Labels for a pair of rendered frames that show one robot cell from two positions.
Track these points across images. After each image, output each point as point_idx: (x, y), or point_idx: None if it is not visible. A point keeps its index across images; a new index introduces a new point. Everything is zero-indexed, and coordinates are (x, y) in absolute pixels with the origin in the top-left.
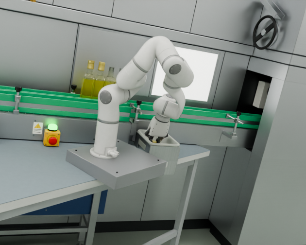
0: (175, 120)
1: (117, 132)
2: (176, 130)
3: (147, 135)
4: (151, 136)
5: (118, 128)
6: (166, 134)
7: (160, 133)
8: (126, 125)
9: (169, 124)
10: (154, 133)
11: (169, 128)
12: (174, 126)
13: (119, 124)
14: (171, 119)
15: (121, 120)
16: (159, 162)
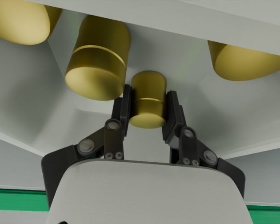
0: None
1: (262, 161)
2: None
3: (221, 168)
4: (198, 158)
5: (268, 179)
6: (66, 191)
7: (150, 199)
8: (247, 196)
9: (24, 182)
10: (210, 203)
11: (26, 166)
12: (5, 172)
13: (274, 200)
14: (15, 200)
15: (254, 210)
16: None
